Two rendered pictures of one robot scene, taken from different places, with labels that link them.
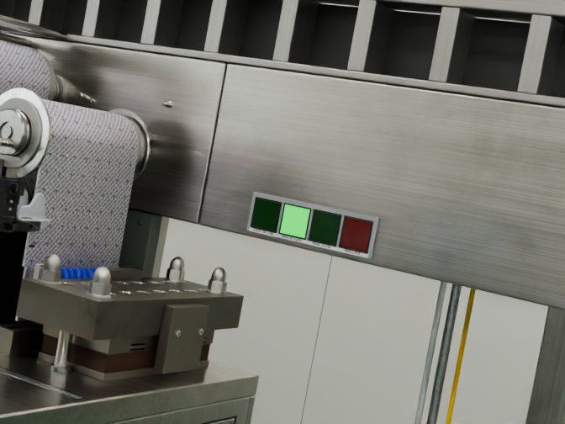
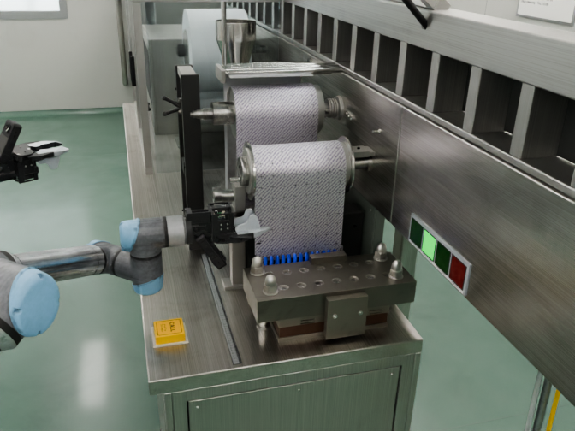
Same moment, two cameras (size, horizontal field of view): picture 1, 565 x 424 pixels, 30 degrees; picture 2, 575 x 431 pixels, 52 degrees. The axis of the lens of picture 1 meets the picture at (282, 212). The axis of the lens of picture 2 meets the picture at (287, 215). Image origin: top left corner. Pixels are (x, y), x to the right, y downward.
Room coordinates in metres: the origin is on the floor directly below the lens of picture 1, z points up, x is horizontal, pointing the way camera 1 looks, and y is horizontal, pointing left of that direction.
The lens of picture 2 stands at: (0.77, -0.58, 1.77)
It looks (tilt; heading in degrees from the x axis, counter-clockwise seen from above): 24 degrees down; 43
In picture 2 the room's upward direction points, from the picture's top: 2 degrees clockwise
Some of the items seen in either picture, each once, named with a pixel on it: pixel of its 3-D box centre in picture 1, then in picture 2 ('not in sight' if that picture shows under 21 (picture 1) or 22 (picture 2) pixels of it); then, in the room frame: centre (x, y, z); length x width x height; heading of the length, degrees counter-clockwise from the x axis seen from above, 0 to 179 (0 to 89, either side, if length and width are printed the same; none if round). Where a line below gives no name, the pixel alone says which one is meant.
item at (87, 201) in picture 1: (81, 213); (299, 218); (1.79, 0.34, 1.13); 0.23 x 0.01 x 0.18; 149
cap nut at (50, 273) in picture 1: (51, 268); (257, 264); (1.65, 0.34, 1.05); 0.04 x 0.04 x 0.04
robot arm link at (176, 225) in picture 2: not in sight; (176, 230); (1.53, 0.50, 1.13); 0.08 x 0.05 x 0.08; 59
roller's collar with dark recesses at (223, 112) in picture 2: not in sight; (222, 113); (1.83, 0.68, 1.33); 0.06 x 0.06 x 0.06; 59
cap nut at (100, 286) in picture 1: (101, 281); (270, 283); (1.61, 0.25, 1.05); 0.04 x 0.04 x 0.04
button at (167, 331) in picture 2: not in sight; (168, 331); (1.44, 0.43, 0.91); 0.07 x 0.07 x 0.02; 59
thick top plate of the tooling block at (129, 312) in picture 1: (138, 304); (328, 285); (1.77, 0.21, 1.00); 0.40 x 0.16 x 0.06; 149
